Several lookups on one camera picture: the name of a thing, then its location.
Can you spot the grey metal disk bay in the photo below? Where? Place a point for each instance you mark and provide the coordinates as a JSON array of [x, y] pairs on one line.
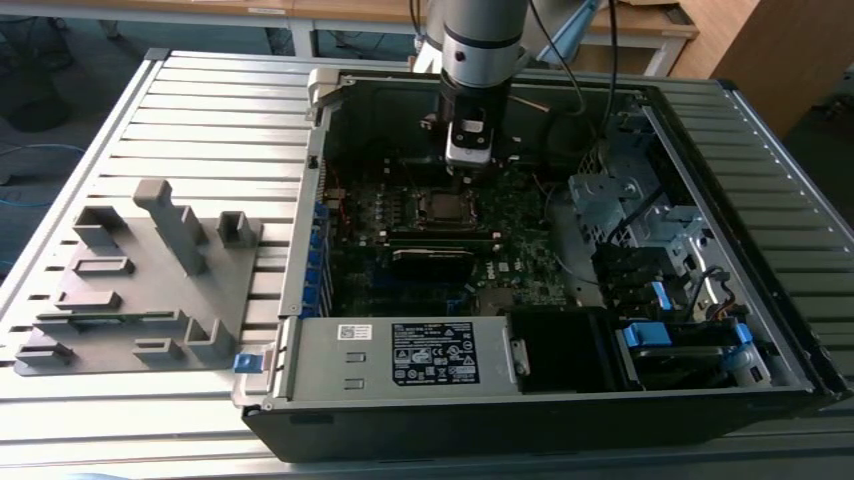
[[601, 200]]

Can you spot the finned chipset heatsink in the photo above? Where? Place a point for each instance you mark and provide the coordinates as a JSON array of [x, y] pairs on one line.
[[496, 299]]

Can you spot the black graphics card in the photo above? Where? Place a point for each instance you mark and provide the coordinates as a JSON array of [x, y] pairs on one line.
[[434, 265]]

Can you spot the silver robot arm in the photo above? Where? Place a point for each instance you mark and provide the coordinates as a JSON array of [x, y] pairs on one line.
[[481, 30]]

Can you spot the blue disk carrier latch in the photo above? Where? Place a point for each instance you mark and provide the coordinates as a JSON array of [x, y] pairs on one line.
[[661, 296], [644, 335]]

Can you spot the blue power supply latch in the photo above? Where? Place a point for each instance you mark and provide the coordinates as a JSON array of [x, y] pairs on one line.
[[249, 363]]

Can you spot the pale blue teach pendant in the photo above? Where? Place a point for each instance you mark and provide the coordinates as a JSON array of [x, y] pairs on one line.
[[568, 35]]

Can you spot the wooden cabinet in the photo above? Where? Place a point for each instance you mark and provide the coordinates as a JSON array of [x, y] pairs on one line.
[[788, 50]]

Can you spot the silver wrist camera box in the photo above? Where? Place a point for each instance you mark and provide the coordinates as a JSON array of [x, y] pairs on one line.
[[470, 142]]

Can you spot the blue expansion card retainer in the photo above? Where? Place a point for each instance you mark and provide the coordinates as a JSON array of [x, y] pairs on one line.
[[314, 260]]

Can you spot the green motherboard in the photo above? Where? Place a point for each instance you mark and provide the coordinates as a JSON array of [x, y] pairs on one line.
[[528, 250]]

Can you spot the wooden desk white frame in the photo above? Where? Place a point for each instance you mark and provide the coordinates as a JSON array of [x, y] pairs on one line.
[[167, 12], [641, 27]]

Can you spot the grey parts rack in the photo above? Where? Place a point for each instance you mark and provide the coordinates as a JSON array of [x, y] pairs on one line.
[[154, 300]]

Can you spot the CPU socket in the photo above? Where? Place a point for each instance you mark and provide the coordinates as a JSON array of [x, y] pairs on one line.
[[422, 225]]

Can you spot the silver CPU green edge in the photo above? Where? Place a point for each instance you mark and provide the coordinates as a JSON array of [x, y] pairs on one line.
[[443, 207]]

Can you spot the silver power supply unit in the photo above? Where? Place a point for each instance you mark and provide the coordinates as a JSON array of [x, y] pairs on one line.
[[321, 360]]

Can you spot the black PC case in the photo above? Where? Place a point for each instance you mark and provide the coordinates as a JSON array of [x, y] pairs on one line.
[[467, 430]]

